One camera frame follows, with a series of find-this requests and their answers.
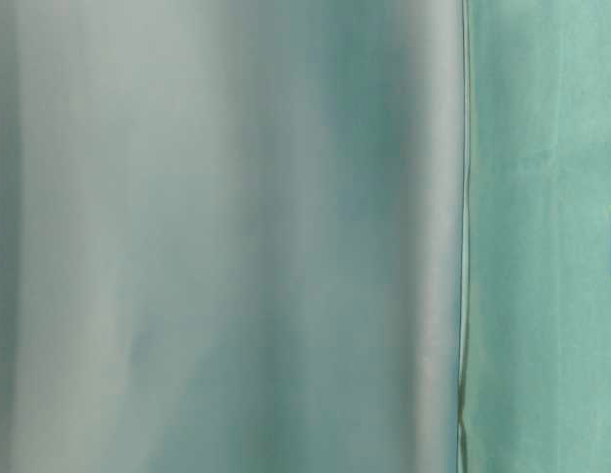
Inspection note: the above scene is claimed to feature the green backdrop curtain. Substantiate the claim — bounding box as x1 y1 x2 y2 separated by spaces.
0 1 464 472

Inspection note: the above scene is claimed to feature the green table cloth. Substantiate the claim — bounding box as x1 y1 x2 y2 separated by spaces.
461 1 611 472

